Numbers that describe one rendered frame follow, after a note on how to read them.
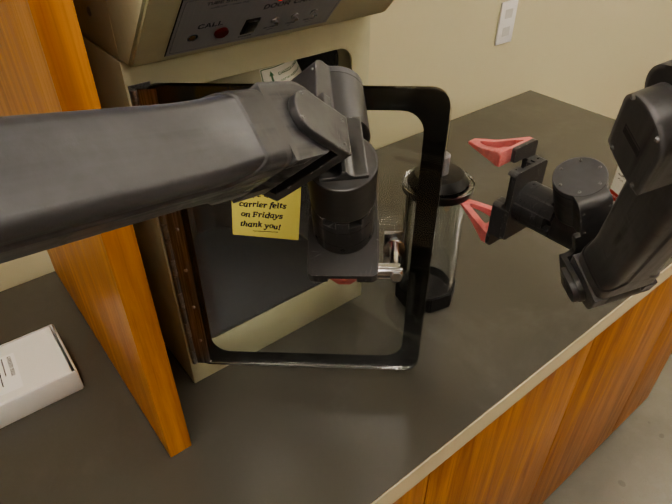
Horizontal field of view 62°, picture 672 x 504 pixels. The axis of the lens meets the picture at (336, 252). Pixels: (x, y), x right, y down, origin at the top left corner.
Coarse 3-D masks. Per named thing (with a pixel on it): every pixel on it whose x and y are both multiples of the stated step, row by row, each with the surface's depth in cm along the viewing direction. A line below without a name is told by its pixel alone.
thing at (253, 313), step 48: (192, 96) 54; (384, 96) 53; (432, 96) 53; (384, 144) 56; (432, 144) 56; (384, 192) 60; (432, 192) 60; (192, 240) 65; (240, 240) 64; (288, 240) 64; (384, 240) 64; (432, 240) 63; (240, 288) 69; (288, 288) 69; (336, 288) 68; (384, 288) 68; (240, 336) 74; (288, 336) 74; (336, 336) 73; (384, 336) 73
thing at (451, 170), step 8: (448, 152) 81; (448, 160) 81; (448, 168) 82; (456, 168) 84; (448, 176) 82; (456, 176) 82; (464, 176) 82; (448, 184) 80; (456, 184) 80; (464, 184) 81; (448, 192) 80; (456, 192) 80
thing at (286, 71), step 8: (280, 64) 68; (288, 64) 69; (296, 64) 72; (248, 72) 66; (256, 72) 66; (264, 72) 67; (272, 72) 67; (280, 72) 68; (288, 72) 69; (296, 72) 71; (216, 80) 66; (224, 80) 66; (232, 80) 66; (240, 80) 66; (248, 80) 66; (256, 80) 66; (264, 80) 67; (272, 80) 67; (280, 80) 68; (288, 80) 69
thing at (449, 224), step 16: (464, 192) 81; (448, 208) 81; (448, 224) 83; (448, 240) 85; (432, 256) 87; (448, 256) 87; (432, 272) 88; (448, 272) 90; (432, 288) 90; (448, 288) 92
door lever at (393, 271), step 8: (392, 240) 63; (384, 248) 64; (392, 248) 63; (400, 248) 64; (392, 256) 62; (400, 256) 65; (384, 264) 61; (392, 264) 61; (400, 264) 61; (384, 272) 60; (392, 272) 60; (400, 272) 60; (392, 280) 60
